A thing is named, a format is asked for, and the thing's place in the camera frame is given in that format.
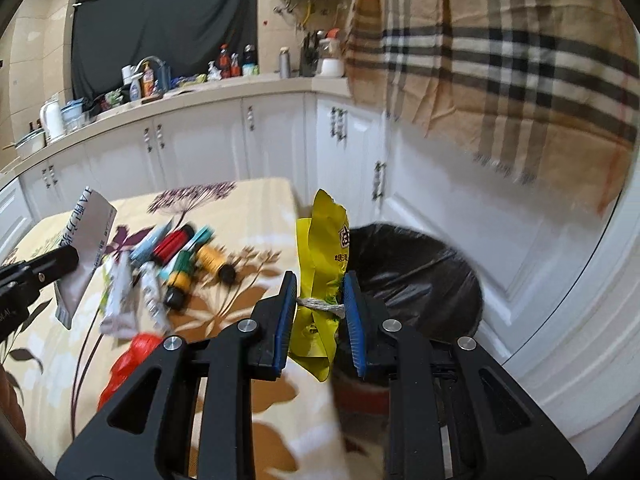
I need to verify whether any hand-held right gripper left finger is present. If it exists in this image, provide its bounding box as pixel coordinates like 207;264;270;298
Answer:
55;270;300;480

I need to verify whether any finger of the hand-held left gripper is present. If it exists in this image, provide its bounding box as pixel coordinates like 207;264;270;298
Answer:
0;246;80;293

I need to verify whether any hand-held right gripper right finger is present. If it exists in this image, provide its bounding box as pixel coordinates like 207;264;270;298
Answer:
342;270;587;480

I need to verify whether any silver foil packet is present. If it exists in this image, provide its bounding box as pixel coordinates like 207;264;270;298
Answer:
53;185;119;331

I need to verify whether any yellow snack packet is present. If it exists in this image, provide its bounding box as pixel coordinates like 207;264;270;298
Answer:
295;189;351;382

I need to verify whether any yellow bottle with black cap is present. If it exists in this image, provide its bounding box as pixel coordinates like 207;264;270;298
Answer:
194;244;237;284
163;252;197;311

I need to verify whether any light blue tube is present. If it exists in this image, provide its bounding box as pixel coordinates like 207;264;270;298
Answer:
129;224;174;264

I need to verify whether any red bottle with black cap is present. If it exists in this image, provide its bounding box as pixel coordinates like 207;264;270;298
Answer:
151;226;195;266

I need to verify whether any red plastic bag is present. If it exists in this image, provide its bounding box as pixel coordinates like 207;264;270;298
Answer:
97;332;174;412

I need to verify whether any white cooking pot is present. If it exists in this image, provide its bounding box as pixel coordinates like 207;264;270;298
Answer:
14;129;47;160

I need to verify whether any floral tablecloth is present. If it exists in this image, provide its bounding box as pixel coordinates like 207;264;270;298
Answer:
0;177;388;480

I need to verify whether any white electric kettle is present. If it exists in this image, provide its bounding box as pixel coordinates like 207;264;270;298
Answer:
39;99;67;142

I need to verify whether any clear plastic container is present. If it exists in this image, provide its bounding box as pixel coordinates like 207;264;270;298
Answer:
62;100;87;132

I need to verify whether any white kitchen cabinet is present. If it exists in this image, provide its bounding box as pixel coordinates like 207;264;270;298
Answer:
0;91;640;451

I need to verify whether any chrome faucet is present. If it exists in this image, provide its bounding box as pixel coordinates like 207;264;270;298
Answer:
134;55;170;97

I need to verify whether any black knife block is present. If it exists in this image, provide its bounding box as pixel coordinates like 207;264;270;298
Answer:
301;31;321;78

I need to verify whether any white blender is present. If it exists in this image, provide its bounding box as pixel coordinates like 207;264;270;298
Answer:
319;29;346;79

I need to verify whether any black curtain cloth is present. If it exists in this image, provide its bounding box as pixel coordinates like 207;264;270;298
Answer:
70;0;259;107

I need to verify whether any plaid hanging cloth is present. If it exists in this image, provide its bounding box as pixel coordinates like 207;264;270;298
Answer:
344;0;640;217

